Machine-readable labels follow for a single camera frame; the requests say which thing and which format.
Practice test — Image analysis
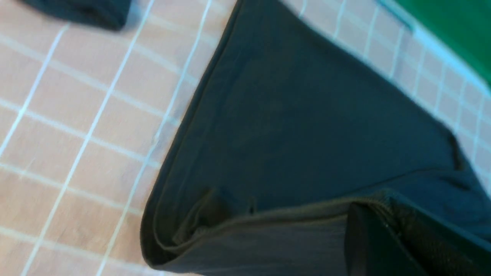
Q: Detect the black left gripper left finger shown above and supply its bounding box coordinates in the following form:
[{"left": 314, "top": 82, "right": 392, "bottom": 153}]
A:
[{"left": 344, "top": 203, "right": 427, "bottom": 276}]

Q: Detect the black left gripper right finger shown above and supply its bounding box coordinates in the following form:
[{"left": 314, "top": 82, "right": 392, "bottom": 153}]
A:
[{"left": 388, "top": 197, "right": 490, "bottom": 276}]

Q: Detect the dark gray long-sleeved shirt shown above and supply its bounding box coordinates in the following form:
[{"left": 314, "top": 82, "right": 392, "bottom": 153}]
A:
[{"left": 140, "top": 0, "right": 490, "bottom": 276}]

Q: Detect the green backdrop cloth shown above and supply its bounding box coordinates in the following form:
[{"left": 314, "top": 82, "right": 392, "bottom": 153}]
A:
[{"left": 395, "top": 0, "right": 491, "bottom": 86}]

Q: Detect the pink checkered tablecloth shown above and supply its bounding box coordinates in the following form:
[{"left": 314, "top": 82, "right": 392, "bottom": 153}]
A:
[{"left": 0, "top": 0, "right": 490, "bottom": 276}]

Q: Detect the dark gray crumpled garment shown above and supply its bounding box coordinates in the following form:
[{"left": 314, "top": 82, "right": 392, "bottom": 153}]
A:
[{"left": 20, "top": 0, "right": 132, "bottom": 31}]

